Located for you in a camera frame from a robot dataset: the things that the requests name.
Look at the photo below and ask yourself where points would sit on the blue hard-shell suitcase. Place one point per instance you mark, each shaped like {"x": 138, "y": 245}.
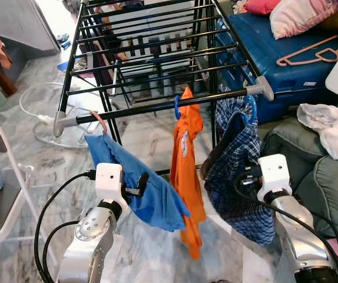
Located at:
{"x": 287, "y": 88}

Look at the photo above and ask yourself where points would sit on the white baby bouncer frame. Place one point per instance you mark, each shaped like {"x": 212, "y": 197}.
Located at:
{"x": 42, "y": 119}

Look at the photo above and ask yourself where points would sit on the black metal drying rack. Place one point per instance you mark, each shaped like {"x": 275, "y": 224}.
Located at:
{"x": 151, "y": 108}

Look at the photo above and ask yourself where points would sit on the pink plastic clothes hanger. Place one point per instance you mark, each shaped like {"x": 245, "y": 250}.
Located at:
{"x": 282, "y": 61}
{"x": 101, "y": 121}

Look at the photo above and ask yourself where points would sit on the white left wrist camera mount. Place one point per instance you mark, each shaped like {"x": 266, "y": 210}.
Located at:
{"x": 109, "y": 180}

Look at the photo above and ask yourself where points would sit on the blue t-shirt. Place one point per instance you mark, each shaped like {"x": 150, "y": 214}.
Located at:
{"x": 151, "y": 200}

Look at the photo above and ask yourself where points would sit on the orange shirt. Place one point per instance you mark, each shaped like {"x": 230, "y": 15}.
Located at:
{"x": 186, "y": 171}

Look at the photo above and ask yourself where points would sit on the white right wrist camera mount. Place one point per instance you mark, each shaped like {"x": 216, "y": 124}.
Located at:
{"x": 275, "y": 171}

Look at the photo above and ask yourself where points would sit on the green leather sofa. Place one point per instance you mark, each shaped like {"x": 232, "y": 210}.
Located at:
{"x": 328, "y": 188}

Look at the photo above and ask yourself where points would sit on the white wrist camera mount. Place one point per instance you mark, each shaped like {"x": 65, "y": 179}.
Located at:
{"x": 109, "y": 180}
{"x": 275, "y": 171}

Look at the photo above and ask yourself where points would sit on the blue plaid shirt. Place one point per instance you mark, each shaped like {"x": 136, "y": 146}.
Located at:
{"x": 234, "y": 194}

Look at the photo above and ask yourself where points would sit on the red cushion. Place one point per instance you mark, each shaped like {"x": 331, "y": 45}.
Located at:
{"x": 260, "y": 6}

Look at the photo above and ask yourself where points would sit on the pink and white pillow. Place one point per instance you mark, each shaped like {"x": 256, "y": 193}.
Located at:
{"x": 298, "y": 17}

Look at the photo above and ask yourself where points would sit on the white crumpled cloth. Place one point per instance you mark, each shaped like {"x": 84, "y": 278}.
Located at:
{"x": 334, "y": 132}

